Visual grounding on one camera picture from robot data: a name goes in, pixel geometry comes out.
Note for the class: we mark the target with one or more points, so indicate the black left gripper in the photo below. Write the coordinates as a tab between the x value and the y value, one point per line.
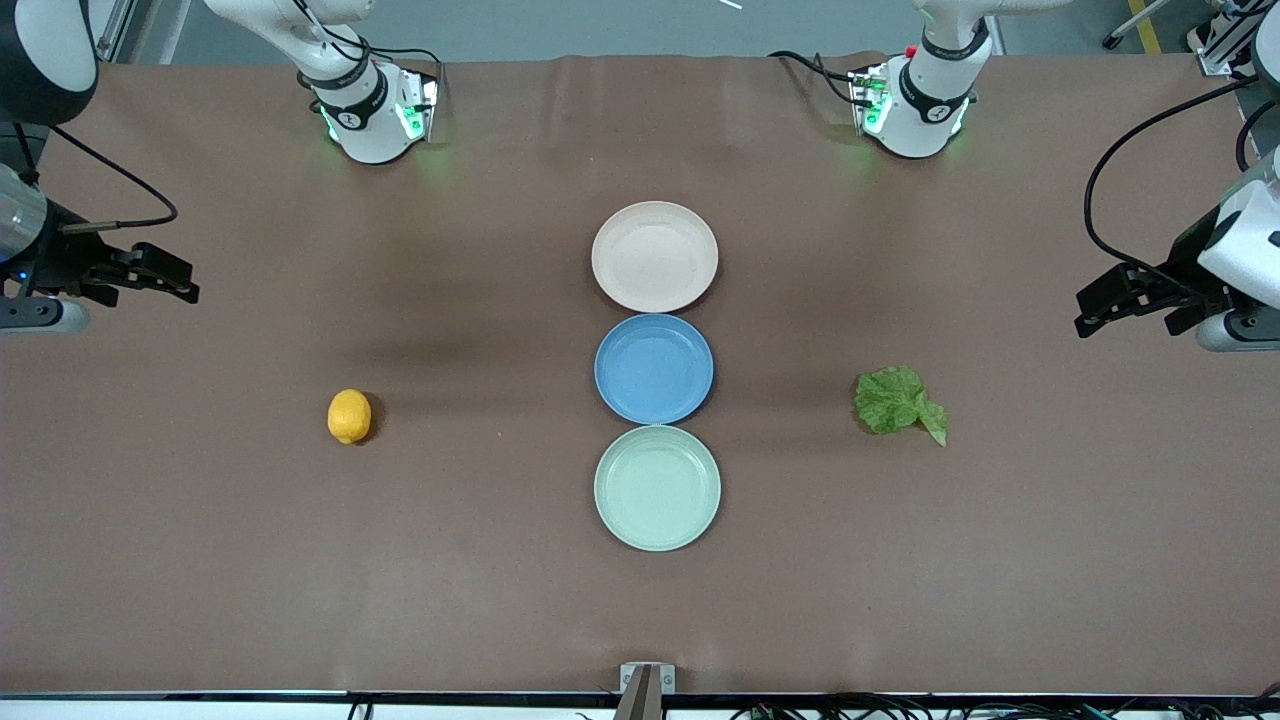
1186	257

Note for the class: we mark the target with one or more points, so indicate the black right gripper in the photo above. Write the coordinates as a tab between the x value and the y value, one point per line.
62	262

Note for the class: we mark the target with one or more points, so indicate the yellow lemon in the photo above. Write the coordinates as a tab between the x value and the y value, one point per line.
349	416

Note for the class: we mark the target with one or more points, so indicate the green lettuce leaf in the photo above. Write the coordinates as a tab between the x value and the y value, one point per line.
888	400

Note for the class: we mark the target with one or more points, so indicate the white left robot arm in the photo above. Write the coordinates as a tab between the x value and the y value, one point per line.
930	95

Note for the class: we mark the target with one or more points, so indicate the brown table cover sheet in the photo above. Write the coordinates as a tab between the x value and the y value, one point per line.
300	550

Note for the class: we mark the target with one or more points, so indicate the beige round plate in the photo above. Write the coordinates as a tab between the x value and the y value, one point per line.
655	255

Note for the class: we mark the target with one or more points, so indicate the blue round plate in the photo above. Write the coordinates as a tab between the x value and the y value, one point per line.
653	368

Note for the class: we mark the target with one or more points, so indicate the pale green round plate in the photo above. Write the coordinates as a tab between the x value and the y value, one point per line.
657	488

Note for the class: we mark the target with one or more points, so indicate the aluminium profile bar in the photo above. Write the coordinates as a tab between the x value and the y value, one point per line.
640	700

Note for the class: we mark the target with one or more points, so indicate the aluminium frame post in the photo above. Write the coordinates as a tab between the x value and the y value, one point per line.
115	30
1222	45

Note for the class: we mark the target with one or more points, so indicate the silver corner bracket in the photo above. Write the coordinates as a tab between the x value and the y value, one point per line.
648	672

